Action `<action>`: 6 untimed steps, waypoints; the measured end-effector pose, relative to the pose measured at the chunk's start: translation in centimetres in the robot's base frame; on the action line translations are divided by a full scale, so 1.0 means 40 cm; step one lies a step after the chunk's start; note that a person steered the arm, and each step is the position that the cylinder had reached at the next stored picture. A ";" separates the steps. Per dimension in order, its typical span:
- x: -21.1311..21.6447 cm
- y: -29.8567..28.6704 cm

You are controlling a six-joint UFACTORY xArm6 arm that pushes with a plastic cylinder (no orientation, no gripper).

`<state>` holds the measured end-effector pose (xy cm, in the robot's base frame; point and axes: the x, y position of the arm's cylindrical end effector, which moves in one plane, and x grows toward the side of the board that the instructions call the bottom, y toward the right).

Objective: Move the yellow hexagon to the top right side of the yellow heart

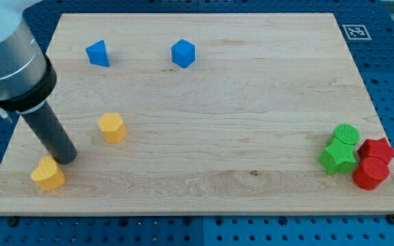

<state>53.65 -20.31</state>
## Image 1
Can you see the green star block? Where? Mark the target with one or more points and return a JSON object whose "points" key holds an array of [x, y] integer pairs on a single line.
{"points": [[337, 157]]}

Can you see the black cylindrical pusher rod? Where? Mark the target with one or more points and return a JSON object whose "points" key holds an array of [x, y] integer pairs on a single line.
{"points": [[48, 129]]}

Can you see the red star block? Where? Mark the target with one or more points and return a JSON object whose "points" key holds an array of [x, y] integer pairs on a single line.
{"points": [[379, 148]]}

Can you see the light wooden board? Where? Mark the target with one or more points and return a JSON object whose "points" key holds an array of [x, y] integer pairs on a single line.
{"points": [[237, 132]]}

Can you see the white fiducial marker tag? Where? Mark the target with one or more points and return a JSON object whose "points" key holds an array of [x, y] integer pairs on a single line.
{"points": [[356, 32]]}

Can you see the yellow hexagon block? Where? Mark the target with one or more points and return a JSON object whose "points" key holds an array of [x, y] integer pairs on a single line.
{"points": [[112, 127]]}

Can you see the green cylinder block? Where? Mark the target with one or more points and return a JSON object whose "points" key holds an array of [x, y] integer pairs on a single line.
{"points": [[346, 134]]}

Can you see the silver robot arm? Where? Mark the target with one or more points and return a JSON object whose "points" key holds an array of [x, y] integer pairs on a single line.
{"points": [[27, 77]]}

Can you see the red cylinder block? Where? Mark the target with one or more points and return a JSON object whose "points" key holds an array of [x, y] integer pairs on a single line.
{"points": [[371, 172]]}

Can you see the blue cube block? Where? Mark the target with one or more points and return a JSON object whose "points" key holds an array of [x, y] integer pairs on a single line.
{"points": [[183, 53]]}

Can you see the yellow heart block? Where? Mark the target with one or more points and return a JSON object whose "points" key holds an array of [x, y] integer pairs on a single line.
{"points": [[48, 175]]}

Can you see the blue triangle block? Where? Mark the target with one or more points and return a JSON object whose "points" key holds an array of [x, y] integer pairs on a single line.
{"points": [[97, 54]]}

